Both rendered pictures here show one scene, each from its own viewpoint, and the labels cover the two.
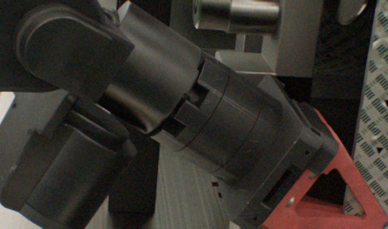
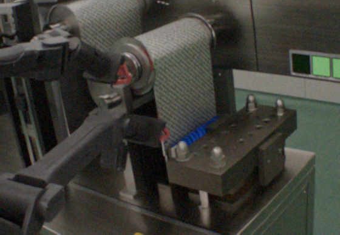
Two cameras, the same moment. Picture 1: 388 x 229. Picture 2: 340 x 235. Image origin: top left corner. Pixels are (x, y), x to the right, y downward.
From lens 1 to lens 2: 0.85 m
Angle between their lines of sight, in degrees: 39
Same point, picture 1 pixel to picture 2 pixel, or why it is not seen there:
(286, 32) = (125, 102)
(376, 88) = (159, 105)
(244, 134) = (147, 128)
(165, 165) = not seen: hidden behind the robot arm
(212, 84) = (138, 121)
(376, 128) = (161, 113)
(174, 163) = not seen: hidden behind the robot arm
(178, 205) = not seen: hidden behind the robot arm
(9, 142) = (109, 155)
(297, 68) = (130, 109)
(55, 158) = (119, 153)
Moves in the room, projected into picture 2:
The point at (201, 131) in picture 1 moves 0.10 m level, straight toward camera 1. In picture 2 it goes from (141, 132) to (170, 142)
